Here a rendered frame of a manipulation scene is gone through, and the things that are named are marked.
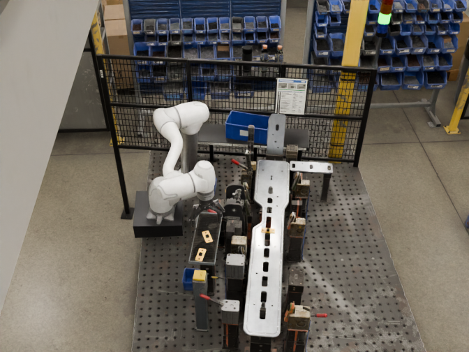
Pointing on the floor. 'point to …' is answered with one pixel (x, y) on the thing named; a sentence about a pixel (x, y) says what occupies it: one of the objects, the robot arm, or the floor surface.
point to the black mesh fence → (229, 105)
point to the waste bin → (463, 72)
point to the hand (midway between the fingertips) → (206, 223)
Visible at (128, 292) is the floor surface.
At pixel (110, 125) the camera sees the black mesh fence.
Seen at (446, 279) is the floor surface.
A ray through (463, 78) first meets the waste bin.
